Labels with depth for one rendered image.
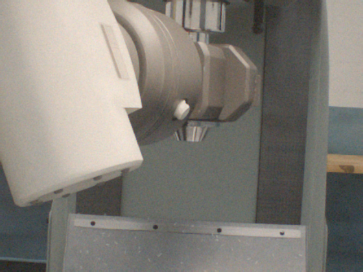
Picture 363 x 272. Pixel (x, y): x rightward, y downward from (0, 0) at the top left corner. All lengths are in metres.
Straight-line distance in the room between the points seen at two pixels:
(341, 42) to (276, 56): 3.94
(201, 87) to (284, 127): 0.48
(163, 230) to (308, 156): 0.21
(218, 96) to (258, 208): 0.47
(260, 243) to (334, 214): 3.98
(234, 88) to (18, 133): 0.21
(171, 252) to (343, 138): 3.98
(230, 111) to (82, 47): 0.19
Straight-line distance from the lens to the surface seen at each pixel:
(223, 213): 0.95
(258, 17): 0.56
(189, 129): 0.55
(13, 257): 4.25
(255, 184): 0.94
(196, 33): 0.55
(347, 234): 4.95
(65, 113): 0.31
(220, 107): 0.49
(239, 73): 0.49
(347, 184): 4.89
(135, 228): 0.94
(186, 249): 0.93
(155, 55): 0.38
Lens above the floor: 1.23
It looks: 3 degrees down
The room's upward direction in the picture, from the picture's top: 3 degrees clockwise
